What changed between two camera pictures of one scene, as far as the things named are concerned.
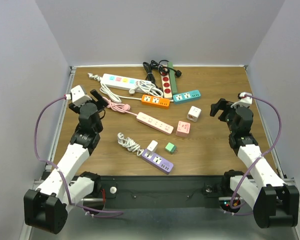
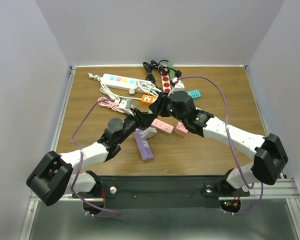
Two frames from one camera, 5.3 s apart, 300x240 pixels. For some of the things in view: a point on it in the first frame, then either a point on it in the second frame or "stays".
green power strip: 173,78 stays
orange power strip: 155,101 stays
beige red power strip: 166,86 stays
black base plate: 164,192 stays
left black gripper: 102,104 → 143,119
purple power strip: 158,161 → 143,145
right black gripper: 220,105 → 159,104
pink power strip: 154,122 stays
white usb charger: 152,146 → 148,132
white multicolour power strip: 119,82 stays
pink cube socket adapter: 183,129 stays
